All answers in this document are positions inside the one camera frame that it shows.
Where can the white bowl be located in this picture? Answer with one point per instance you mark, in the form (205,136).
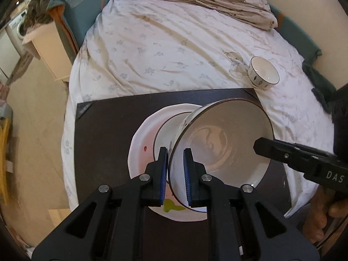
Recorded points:
(221,136)
(262,73)
(165,135)

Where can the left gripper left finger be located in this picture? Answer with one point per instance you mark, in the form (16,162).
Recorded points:
(154,189)

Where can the white floral bed sheet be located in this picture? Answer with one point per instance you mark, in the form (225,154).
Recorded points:
(149,46)

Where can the pink strawberry plate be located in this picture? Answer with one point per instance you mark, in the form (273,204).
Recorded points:
(143,151)

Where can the teal mattress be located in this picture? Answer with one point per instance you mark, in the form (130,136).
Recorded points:
(73,18)

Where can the white nightstand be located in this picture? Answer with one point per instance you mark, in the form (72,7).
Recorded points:
(44,42)

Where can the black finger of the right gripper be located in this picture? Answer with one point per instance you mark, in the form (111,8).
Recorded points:
(298,157)

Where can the person right hand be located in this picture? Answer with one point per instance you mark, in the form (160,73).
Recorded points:
(320,208)

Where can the washing machine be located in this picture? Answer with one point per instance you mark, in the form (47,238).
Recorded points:
(16,31)

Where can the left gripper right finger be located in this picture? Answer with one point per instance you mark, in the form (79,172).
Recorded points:
(195,190)

